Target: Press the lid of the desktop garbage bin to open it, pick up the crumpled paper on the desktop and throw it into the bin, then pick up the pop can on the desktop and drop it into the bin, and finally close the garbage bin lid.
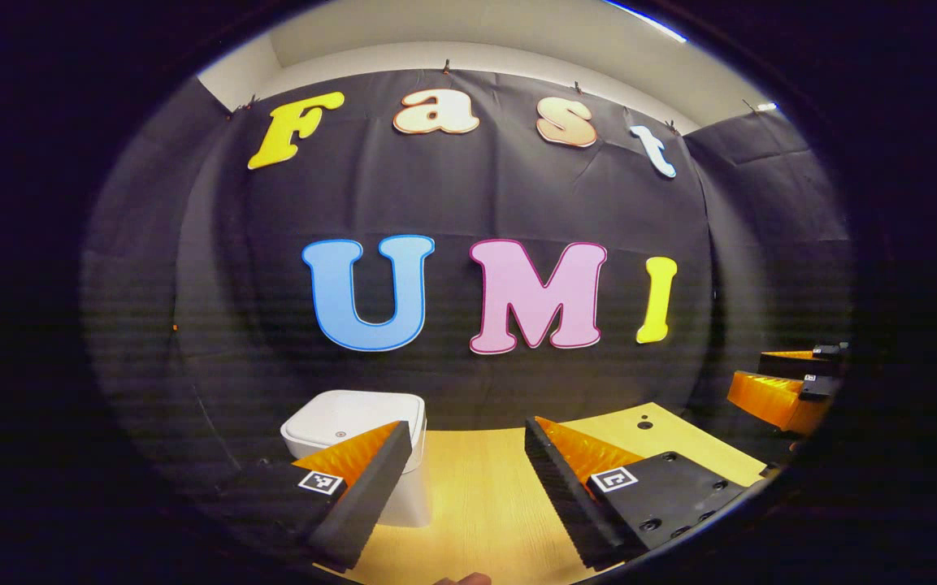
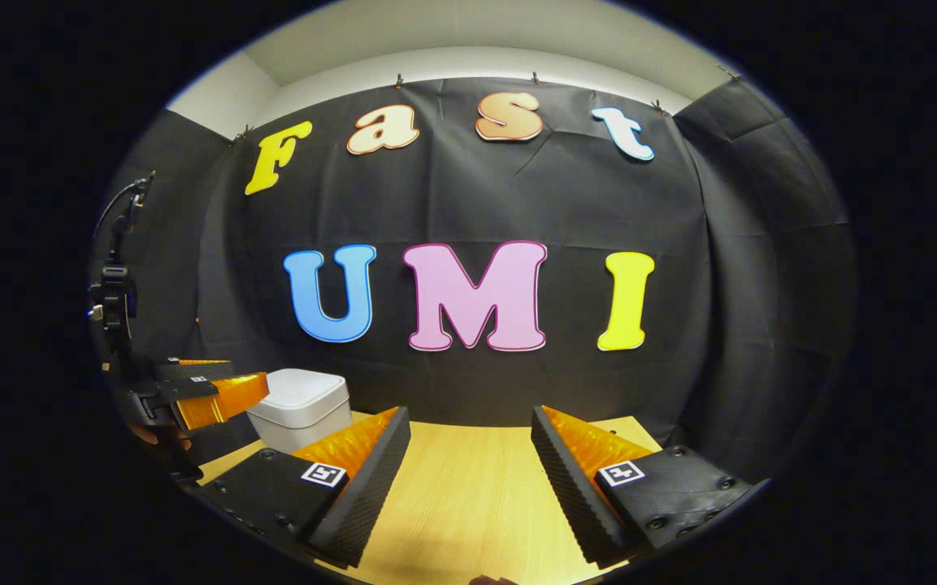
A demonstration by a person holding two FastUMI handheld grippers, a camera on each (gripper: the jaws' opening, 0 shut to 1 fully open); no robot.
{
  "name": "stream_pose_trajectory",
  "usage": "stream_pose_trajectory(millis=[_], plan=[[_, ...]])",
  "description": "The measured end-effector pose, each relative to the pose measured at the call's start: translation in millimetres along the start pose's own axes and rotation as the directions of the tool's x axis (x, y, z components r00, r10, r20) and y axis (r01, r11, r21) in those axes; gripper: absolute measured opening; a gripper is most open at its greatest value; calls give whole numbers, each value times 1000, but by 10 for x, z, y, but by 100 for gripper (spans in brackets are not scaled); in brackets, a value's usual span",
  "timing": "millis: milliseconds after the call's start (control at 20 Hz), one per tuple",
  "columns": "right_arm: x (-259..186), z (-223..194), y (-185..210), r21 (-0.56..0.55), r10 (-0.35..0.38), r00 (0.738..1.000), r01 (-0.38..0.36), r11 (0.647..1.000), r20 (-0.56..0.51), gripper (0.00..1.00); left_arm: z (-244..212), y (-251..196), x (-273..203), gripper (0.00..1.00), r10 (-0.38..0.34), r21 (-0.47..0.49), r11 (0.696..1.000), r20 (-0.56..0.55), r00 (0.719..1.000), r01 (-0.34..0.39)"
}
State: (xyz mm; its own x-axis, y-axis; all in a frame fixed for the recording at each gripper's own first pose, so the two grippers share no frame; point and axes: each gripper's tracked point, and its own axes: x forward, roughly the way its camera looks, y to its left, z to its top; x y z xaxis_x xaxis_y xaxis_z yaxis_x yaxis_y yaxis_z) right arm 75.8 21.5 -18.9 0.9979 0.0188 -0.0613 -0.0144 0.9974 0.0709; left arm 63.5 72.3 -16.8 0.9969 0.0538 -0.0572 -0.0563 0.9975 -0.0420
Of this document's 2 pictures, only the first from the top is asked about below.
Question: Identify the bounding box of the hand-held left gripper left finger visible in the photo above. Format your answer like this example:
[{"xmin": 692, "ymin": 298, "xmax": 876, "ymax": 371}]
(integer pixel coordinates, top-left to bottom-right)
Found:
[{"xmin": 216, "ymin": 420, "xmax": 413, "ymax": 572}]

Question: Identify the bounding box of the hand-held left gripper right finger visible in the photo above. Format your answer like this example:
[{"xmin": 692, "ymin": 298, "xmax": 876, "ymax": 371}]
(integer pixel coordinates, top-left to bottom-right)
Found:
[{"xmin": 524, "ymin": 416, "xmax": 766, "ymax": 570}]

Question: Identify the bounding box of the white desktop garbage bin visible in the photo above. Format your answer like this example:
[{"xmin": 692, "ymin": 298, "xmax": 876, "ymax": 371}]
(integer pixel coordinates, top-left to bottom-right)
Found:
[{"xmin": 280, "ymin": 390, "xmax": 433, "ymax": 529}]

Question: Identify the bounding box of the wooden desktop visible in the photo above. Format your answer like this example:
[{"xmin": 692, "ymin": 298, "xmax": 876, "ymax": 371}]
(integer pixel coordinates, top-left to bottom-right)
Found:
[{"xmin": 314, "ymin": 402, "xmax": 768, "ymax": 585}]

